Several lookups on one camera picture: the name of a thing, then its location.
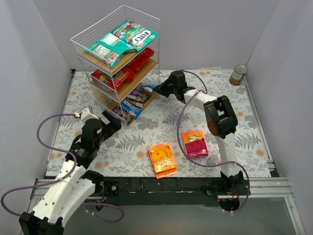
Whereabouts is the red fruit candy bag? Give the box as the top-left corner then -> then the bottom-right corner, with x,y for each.
91,67 -> 134,90

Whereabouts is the green Fox's mint candy bag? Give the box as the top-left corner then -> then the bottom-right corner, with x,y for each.
111,19 -> 159,51

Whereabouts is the clear plastic bottle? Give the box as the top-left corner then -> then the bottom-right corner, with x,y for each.
206,154 -> 219,166

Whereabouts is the white wire wooden shelf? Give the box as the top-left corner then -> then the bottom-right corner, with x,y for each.
71,5 -> 160,127

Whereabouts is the purple M&M's candy bag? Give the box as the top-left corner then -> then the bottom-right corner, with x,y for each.
112,106 -> 134,124

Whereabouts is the orange Scrub Daddy box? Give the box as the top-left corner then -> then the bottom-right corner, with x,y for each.
148,142 -> 177,179

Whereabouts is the pink Scrub Daddy box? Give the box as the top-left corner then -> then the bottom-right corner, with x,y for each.
182,130 -> 209,158

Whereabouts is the red fruit candy bag corner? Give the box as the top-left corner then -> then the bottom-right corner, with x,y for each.
127,47 -> 155,71

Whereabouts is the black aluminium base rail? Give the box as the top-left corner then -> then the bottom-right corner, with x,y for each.
31,175 -> 294,209

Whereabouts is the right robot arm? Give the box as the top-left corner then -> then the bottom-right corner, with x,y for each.
154,70 -> 244,192

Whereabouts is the blue candy bar wrapper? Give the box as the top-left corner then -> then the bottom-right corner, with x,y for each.
121,100 -> 142,119

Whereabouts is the metal tin can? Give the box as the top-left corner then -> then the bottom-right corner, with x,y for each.
229,65 -> 247,86

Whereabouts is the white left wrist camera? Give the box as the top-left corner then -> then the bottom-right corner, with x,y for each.
79,107 -> 97,124

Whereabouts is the teal mint candy bag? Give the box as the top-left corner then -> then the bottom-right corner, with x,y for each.
85,33 -> 135,69

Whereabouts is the brown chocolate bar wrapper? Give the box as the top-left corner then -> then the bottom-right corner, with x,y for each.
126,95 -> 145,109

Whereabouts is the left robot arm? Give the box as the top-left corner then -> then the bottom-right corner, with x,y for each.
19,108 -> 121,235

